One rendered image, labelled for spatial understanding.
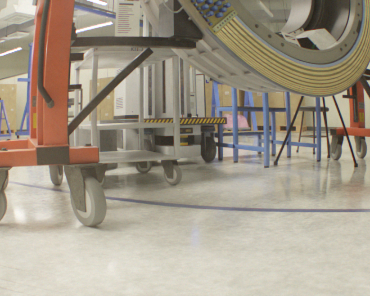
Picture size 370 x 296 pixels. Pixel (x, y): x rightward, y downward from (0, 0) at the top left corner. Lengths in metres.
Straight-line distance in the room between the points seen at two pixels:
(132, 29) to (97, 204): 0.66
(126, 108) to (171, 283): 2.46
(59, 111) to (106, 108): 9.27
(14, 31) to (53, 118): 11.80
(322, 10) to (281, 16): 10.01
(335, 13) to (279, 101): 6.46
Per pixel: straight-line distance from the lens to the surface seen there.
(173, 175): 2.03
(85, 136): 2.66
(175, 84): 2.03
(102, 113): 10.59
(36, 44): 1.87
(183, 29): 1.60
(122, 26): 1.48
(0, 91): 13.40
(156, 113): 3.13
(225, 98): 9.02
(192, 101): 5.89
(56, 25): 1.29
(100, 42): 1.54
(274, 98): 8.70
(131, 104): 3.18
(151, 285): 0.80
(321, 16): 2.32
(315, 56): 1.85
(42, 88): 1.21
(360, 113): 2.98
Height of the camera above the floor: 0.33
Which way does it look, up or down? 4 degrees down
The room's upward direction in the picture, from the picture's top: 1 degrees counter-clockwise
